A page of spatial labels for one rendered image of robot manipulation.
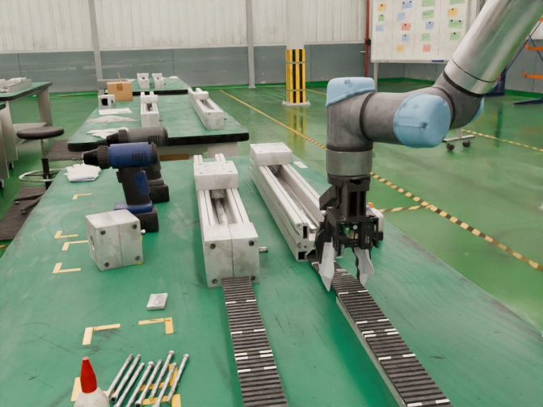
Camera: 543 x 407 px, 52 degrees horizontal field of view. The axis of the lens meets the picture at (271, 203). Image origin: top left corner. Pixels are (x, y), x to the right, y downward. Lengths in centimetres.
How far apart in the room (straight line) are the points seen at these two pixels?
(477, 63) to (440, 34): 591
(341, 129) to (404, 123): 11
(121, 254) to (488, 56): 79
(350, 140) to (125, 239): 54
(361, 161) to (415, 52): 618
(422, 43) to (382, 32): 68
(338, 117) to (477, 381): 42
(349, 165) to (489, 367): 35
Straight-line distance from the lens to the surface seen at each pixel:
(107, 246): 118
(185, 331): 92
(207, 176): 141
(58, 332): 98
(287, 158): 169
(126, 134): 162
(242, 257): 104
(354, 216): 88
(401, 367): 76
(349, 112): 85
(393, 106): 81
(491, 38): 87
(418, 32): 701
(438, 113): 81
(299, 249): 115
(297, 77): 1137
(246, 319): 87
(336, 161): 88
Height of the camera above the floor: 122
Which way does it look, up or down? 16 degrees down
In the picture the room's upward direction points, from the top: 2 degrees counter-clockwise
